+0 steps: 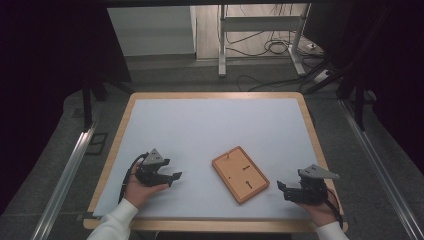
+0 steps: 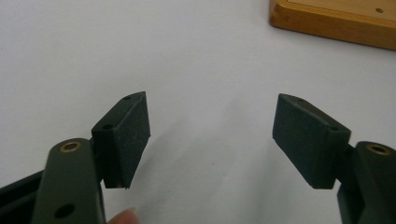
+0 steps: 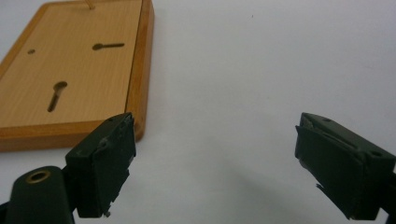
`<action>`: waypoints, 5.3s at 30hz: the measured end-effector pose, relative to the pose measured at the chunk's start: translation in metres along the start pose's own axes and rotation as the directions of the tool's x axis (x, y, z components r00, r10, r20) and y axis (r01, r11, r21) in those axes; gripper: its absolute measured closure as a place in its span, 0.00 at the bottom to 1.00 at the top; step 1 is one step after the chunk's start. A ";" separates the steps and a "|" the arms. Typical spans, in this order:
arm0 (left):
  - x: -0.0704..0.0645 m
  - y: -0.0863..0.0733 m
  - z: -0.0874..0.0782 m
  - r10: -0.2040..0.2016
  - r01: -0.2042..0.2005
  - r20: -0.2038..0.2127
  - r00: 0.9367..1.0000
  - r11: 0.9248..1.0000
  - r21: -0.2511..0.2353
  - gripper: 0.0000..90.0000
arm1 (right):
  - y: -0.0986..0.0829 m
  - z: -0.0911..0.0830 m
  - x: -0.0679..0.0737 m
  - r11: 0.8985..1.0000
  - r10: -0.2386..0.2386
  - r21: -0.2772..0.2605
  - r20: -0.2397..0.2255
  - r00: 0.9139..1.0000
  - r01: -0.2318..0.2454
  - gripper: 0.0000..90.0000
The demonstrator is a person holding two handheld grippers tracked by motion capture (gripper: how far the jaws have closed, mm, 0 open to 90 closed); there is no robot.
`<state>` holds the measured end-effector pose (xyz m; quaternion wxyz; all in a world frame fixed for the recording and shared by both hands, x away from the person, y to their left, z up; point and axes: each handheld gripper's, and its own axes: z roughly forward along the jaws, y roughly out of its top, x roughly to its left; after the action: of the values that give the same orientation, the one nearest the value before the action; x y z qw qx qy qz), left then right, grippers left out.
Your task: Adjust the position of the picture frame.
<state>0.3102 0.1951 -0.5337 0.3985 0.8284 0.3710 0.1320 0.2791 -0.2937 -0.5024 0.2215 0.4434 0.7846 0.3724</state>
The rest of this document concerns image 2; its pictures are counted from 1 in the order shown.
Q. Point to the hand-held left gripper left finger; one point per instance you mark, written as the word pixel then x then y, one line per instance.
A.
pixel 124 143

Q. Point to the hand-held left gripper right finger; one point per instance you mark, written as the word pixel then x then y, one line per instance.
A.
pixel 306 140

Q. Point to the wooden box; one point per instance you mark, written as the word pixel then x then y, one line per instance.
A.
pixel 330 21

